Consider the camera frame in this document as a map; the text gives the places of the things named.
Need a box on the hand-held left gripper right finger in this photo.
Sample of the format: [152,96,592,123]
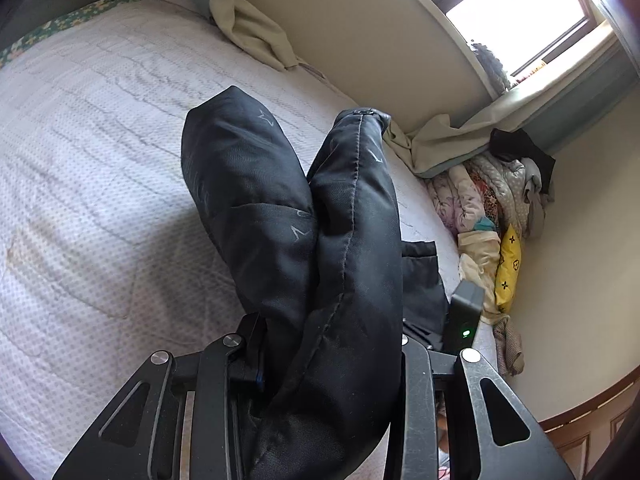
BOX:
[385,335,576,480]

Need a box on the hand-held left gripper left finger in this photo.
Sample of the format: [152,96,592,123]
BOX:
[52,312,269,480]

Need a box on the black padded jacket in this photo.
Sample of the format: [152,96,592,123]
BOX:
[181,86,451,480]

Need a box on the cream blanket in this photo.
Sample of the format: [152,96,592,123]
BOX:
[456,227,507,322]

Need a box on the brown knitted cloth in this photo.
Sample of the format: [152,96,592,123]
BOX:
[491,316,527,377]

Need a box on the yellow patterned pillow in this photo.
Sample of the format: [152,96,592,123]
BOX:
[494,223,524,314]

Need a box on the pink floral quilt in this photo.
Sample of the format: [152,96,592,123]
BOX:
[425,164,502,235]

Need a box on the grey dotted garment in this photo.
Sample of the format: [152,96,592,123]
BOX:
[470,152,547,241]

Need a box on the wooden bed footboard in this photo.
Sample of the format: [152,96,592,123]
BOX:
[539,364,640,480]

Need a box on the beige curtain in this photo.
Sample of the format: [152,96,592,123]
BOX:
[207,0,327,80]
[382,85,557,179]

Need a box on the black garment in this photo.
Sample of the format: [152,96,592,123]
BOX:
[489,127,557,197]

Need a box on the white quilted bed cover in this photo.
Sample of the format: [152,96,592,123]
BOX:
[0,0,496,480]

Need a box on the dark spiky plant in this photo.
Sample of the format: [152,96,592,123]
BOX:
[469,41,512,92]

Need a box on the window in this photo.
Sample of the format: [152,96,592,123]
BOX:
[390,0,617,92]

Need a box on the green floral bed sheet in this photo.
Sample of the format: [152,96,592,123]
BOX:
[0,0,173,70]

